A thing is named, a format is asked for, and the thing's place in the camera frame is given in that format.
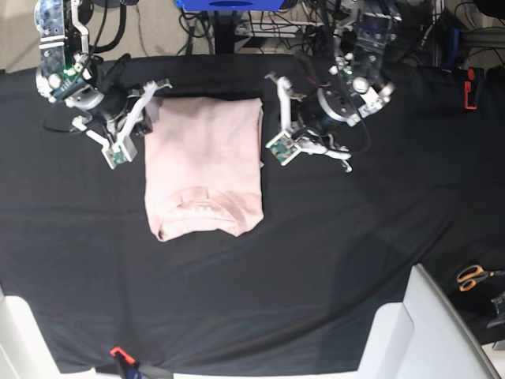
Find black table cloth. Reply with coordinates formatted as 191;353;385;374
1;63;504;376

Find red black clamp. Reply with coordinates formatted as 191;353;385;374
464;67;485;111

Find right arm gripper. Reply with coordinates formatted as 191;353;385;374
36;54;154;138

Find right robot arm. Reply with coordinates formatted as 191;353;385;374
34;1;137;142

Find white power strip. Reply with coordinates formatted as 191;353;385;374
235;20;323;39

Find orange black clamp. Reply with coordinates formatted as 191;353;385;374
110;346;137;377

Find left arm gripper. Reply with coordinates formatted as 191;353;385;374
295;54;395;144

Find orange handled scissors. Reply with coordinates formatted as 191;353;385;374
456;265;504;292

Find blue plastic box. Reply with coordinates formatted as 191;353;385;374
175;0;284;11

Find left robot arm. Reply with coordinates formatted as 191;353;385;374
290;1;402;151

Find pink T-shirt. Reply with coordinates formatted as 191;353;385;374
144;97;264;242

